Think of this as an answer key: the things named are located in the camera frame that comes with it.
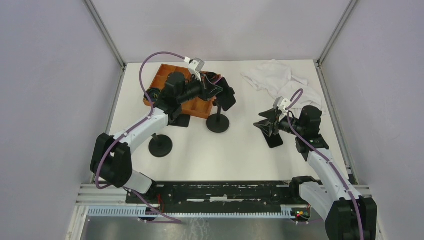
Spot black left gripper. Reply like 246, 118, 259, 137
177, 72, 223, 105

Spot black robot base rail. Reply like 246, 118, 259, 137
126, 180, 308, 214

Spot orange wooden compartment tray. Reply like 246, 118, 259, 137
143, 64, 216, 119

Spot black round base phone stand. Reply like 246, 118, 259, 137
206, 99, 230, 134

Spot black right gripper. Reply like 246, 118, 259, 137
253, 107, 305, 137

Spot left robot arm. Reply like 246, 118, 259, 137
90, 71, 227, 204

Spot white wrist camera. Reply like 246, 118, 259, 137
184, 57, 205, 82
272, 97, 292, 116

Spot white crumpled cloth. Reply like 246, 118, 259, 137
241, 59, 327, 117

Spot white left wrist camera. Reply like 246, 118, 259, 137
184, 57, 205, 82

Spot white slotted cable duct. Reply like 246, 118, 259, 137
76, 183, 372, 220

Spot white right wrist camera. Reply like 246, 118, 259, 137
272, 97, 292, 116

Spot black flat easel phone stand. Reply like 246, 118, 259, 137
169, 114, 191, 128

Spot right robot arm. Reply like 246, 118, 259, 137
254, 105, 378, 240

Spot rolled blue yellow tie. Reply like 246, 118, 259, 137
146, 87, 162, 103

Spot small black phone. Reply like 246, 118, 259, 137
263, 133, 284, 149

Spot purple edged black phone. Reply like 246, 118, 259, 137
214, 77, 237, 112

